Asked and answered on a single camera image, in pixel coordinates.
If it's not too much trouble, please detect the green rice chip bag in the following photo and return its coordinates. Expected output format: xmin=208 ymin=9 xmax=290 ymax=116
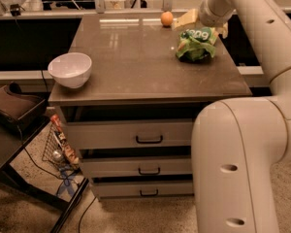
xmin=176 ymin=27 xmax=218 ymax=62

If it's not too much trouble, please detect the drawer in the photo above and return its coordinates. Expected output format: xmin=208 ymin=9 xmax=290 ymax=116
xmin=63 ymin=119 xmax=193 ymax=150
xmin=91 ymin=181 xmax=194 ymax=199
xmin=80 ymin=155 xmax=192 ymax=178

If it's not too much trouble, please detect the orange fruit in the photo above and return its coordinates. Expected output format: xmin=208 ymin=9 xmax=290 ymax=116
xmin=161 ymin=12 xmax=174 ymax=27

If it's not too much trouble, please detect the yellow taped gripper finger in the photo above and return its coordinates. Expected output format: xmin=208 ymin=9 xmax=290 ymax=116
xmin=214 ymin=23 xmax=228 ymax=39
xmin=173 ymin=9 xmax=198 ymax=29

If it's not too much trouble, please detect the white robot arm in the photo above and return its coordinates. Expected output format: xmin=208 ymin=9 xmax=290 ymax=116
xmin=191 ymin=0 xmax=291 ymax=233

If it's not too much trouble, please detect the dark brown bag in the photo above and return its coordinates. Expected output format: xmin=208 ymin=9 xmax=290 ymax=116
xmin=0 ymin=83 xmax=47 ymax=131

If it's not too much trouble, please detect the wire basket with snacks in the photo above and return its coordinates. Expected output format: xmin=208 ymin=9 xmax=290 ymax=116
xmin=42 ymin=115 xmax=79 ymax=171

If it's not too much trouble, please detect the white bowl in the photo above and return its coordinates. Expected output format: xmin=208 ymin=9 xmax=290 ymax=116
xmin=48 ymin=52 xmax=92 ymax=88

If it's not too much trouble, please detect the black floor cable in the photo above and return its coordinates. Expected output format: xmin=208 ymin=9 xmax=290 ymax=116
xmin=77 ymin=196 xmax=97 ymax=233

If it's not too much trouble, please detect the top drawer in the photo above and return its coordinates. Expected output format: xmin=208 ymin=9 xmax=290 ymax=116
xmin=63 ymin=119 xmax=193 ymax=150

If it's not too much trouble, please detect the blue tape strip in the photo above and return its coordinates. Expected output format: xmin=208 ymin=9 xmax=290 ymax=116
xmin=56 ymin=168 xmax=78 ymax=197

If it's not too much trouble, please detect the black side table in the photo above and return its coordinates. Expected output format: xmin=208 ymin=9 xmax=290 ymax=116
xmin=0 ymin=116 xmax=88 ymax=233

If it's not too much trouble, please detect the bottom drawer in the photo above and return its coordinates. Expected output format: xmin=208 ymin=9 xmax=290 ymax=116
xmin=91 ymin=181 xmax=194 ymax=199

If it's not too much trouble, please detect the grey drawer cabinet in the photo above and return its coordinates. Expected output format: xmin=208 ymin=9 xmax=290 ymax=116
xmin=49 ymin=14 xmax=250 ymax=186

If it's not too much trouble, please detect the middle drawer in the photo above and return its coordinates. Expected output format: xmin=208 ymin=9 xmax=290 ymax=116
xmin=80 ymin=155 xmax=192 ymax=178

